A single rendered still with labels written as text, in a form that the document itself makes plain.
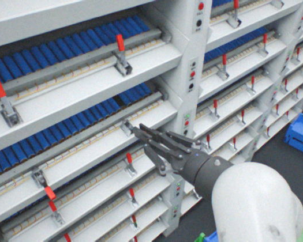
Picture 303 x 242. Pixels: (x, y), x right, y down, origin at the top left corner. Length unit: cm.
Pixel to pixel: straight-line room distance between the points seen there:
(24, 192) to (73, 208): 21
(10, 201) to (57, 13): 43
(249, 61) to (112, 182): 71
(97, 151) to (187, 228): 100
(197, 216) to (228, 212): 130
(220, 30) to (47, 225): 77
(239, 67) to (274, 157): 110
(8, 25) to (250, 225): 44
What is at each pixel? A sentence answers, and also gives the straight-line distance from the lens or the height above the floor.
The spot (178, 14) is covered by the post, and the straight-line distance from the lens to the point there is 72.
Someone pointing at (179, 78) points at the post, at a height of 102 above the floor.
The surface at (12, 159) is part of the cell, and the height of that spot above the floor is 95.
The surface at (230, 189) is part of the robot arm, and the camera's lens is 37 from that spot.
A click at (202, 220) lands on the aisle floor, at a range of 166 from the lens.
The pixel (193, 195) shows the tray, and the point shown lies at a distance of 158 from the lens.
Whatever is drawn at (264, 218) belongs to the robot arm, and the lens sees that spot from 36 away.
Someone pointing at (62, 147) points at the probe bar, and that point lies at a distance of 71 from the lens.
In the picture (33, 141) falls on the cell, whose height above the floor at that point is 96.
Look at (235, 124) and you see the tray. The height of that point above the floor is 52.
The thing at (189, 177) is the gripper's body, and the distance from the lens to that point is 57.
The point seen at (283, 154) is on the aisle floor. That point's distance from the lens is 214.
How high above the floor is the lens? 145
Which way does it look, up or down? 42 degrees down
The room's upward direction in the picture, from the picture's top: straight up
